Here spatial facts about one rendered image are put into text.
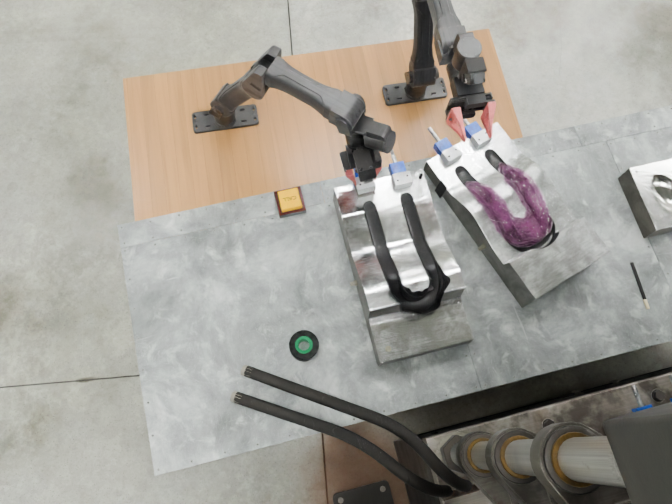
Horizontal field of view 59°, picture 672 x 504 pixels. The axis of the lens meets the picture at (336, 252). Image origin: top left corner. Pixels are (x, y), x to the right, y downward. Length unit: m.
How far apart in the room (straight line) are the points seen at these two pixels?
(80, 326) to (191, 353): 1.04
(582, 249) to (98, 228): 1.93
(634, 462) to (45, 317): 2.38
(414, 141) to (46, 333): 1.67
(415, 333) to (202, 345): 0.58
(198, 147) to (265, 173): 0.22
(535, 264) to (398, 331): 0.41
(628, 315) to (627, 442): 1.25
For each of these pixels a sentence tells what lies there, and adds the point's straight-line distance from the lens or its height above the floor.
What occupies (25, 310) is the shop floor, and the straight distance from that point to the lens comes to 2.76.
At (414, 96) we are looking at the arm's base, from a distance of 1.94.
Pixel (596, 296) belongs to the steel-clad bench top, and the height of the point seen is 0.80.
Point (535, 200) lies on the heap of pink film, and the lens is 1.77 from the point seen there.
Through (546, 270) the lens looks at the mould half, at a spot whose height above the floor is 0.91.
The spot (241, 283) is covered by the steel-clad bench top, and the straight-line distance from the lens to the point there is 1.70.
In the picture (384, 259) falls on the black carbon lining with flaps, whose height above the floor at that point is 0.89.
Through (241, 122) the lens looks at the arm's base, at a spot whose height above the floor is 0.81.
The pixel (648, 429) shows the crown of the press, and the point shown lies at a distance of 0.61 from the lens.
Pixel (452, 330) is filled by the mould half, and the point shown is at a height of 0.86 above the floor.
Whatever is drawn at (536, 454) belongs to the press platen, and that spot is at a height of 1.52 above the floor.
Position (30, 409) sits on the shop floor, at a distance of 2.68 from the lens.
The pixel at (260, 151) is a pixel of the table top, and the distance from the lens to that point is 1.85.
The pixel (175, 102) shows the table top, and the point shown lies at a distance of 1.98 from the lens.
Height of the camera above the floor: 2.43
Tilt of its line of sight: 72 degrees down
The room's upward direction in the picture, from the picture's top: 6 degrees clockwise
